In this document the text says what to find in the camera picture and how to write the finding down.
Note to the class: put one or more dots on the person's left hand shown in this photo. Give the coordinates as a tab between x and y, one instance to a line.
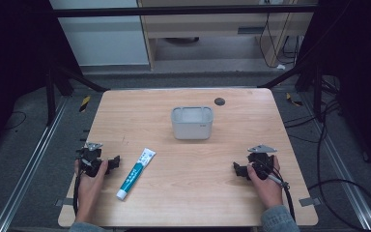
88	190

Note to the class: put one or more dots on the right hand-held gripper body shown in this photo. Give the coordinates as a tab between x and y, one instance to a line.
261	161

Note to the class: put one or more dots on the black metal stand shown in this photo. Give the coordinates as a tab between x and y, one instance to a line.
61	80
306	77

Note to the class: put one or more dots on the dark round table grommet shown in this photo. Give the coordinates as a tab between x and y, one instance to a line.
219	101

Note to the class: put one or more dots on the person's right hand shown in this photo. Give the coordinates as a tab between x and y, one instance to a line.
269	193

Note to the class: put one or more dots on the yellow and black tape strip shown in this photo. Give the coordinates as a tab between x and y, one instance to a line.
84	103
293	100

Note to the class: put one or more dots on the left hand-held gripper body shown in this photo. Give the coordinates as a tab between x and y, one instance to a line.
91	159

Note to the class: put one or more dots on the wooden desk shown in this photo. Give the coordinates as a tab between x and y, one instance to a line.
206	24

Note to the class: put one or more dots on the white and teal toothpaste tube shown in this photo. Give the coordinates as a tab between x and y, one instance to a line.
135	174

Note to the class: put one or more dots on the aluminium floor rail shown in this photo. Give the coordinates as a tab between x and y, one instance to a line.
344	167
29	167

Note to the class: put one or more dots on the grey plastic bin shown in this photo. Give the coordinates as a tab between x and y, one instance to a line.
192	124

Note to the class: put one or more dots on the dark curtain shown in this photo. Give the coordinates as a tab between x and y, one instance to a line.
13	64
360	64

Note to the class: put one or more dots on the white cabinet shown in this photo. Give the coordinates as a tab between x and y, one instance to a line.
103	35

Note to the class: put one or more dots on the black horizontal frame bar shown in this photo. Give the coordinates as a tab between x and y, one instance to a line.
174	11

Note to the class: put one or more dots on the grey tape piece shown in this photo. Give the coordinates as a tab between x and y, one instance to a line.
63	202
309	201

